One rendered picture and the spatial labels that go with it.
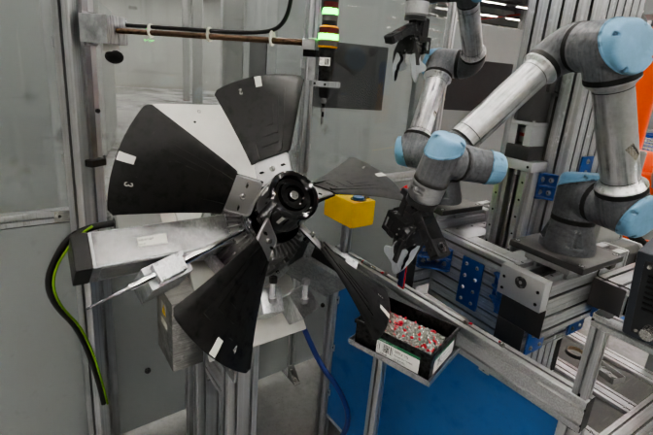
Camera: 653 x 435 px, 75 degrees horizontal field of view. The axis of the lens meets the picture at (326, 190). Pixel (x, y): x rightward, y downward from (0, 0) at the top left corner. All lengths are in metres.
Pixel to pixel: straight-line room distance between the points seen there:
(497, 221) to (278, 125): 0.92
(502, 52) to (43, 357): 4.93
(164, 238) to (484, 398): 0.91
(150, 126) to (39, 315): 0.96
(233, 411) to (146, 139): 0.78
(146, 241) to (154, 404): 1.18
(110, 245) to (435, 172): 0.67
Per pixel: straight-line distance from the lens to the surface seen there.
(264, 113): 1.07
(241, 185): 0.94
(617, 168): 1.23
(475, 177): 0.96
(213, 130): 1.28
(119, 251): 0.95
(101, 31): 1.28
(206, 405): 1.60
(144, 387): 1.98
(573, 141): 1.58
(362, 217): 1.45
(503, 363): 1.21
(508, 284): 1.35
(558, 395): 1.17
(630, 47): 1.12
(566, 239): 1.38
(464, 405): 1.37
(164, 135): 0.91
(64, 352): 1.81
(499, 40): 5.36
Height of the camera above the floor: 1.49
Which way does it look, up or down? 16 degrees down
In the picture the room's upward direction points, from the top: 5 degrees clockwise
